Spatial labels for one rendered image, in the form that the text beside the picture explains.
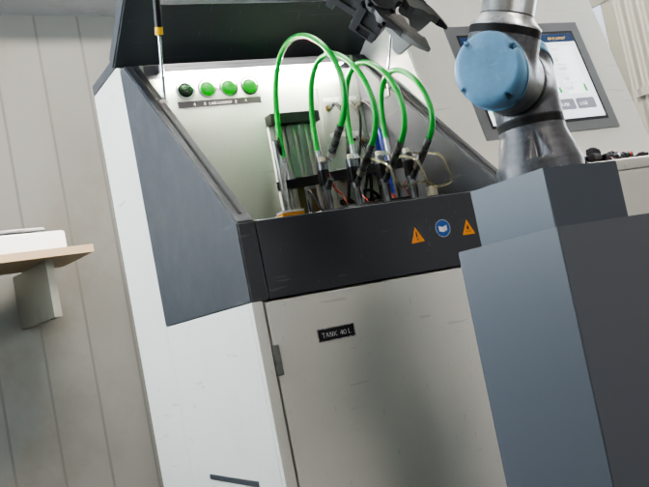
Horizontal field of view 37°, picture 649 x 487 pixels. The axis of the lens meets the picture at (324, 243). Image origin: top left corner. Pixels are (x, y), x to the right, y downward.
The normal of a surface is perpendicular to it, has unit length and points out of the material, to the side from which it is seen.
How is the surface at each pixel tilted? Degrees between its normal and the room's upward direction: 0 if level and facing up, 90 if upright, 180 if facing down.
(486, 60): 97
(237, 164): 90
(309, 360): 90
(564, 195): 90
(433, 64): 76
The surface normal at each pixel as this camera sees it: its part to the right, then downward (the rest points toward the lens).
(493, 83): -0.47, 0.14
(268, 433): -0.88, 0.14
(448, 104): 0.37, -0.39
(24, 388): 0.54, -0.18
